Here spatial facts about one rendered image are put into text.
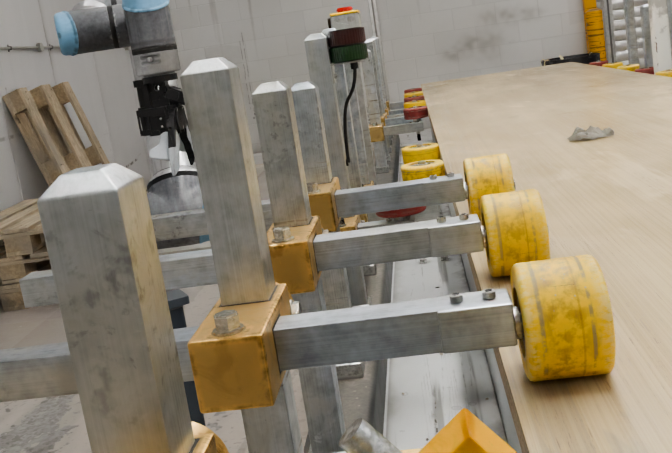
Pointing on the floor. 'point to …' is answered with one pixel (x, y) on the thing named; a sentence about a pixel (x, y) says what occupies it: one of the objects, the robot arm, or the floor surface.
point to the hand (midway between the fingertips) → (187, 170)
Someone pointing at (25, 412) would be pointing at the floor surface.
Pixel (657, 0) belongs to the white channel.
